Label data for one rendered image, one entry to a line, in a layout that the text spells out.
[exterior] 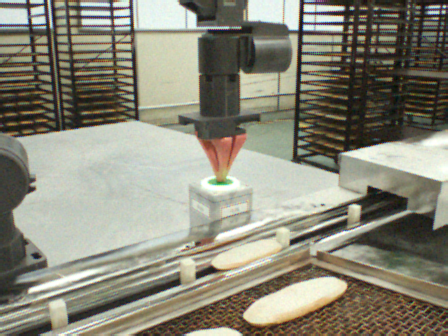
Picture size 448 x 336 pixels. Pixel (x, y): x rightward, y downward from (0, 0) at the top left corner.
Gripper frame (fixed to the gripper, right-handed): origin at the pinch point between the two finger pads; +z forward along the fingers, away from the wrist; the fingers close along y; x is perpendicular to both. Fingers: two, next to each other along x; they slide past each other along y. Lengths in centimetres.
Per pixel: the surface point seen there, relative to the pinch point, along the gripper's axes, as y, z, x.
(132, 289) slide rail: 19.6, 5.7, 11.7
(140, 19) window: -188, -37, -426
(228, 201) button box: 1.1, 2.7, 3.5
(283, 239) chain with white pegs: 0.0, 4.9, 13.6
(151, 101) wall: -197, 57, -427
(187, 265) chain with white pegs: 13.9, 3.9, 13.6
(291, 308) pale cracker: 14.4, 0.0, 29.9
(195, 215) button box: 3.6, 5.9, -1.5
